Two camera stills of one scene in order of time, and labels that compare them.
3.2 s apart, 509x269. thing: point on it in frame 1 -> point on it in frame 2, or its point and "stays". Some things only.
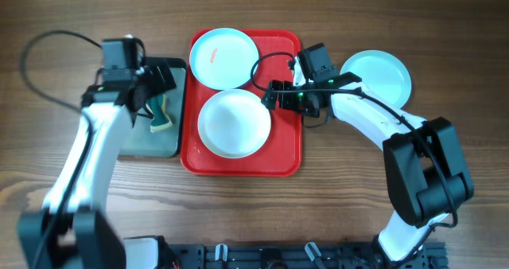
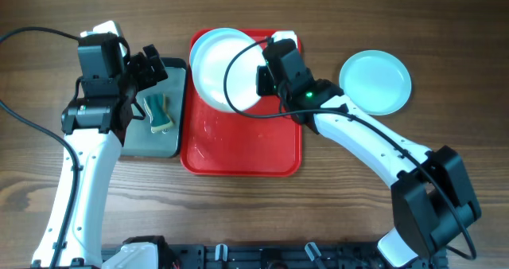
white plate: [234, 123] -> [210, 58]
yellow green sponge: [161, 120] stays
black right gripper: [286, 103] -> [262, 86]
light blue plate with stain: [223, 59] stays
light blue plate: [384, 72] stays
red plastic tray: [281, 155] stays
